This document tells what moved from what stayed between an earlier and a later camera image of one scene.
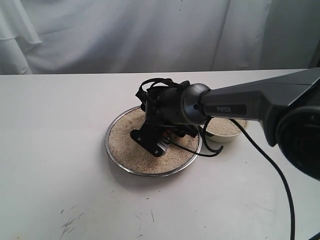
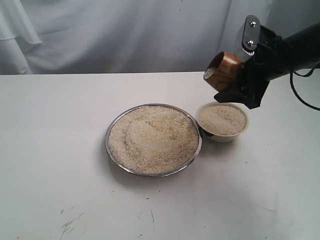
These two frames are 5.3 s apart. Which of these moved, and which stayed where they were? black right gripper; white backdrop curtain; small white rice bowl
Moved: black right gripper
Stayed: white backdrop curtain; small white rice bowl
